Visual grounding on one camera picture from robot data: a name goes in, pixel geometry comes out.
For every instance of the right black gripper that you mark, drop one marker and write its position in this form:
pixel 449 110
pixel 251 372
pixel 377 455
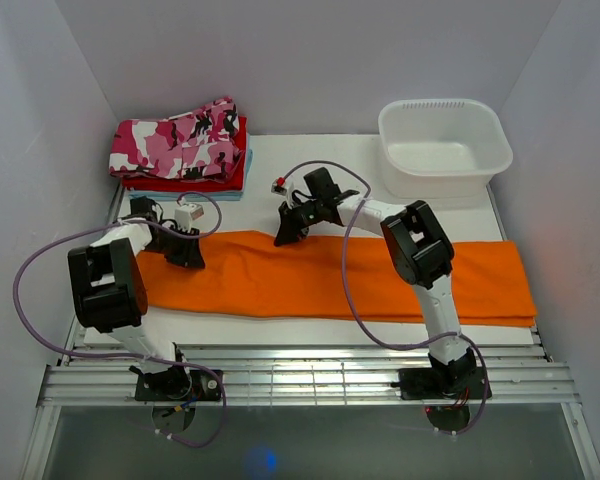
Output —
pixel 290 226

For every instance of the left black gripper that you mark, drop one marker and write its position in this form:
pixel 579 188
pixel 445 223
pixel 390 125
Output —
pixel 189 254

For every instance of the orange trousers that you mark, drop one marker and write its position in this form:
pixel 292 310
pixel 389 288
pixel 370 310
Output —
pixel 330 278

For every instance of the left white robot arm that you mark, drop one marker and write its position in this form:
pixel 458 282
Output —
pixel 110 296

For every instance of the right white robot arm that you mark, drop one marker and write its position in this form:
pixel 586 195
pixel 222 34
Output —
pixel 421 254

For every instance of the light blue folded trousers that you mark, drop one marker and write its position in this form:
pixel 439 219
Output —
pixel 226 196

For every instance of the red folded trousers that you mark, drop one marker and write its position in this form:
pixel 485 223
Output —
pixel 234 184

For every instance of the pink camouflage folded trousers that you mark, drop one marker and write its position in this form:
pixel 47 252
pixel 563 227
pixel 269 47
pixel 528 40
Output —
pixel 205 144

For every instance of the white plastic basin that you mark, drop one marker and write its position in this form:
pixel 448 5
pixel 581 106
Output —
pixel 440 148

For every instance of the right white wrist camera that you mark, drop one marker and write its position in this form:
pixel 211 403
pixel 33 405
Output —
pixel 283 186

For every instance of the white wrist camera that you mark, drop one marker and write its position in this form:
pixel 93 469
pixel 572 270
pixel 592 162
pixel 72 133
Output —
pixel 186 214
pixel 283 186

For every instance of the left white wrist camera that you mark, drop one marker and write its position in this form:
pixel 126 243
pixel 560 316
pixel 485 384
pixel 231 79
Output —
pixel 186 214

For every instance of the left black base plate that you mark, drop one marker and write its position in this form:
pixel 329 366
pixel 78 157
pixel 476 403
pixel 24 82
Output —
pixel 210 385

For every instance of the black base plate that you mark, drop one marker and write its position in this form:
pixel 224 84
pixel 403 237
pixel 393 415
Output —
pixel 428 384
pixel 210 385

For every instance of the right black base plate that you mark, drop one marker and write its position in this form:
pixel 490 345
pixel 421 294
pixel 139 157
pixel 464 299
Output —
pixel 428 384

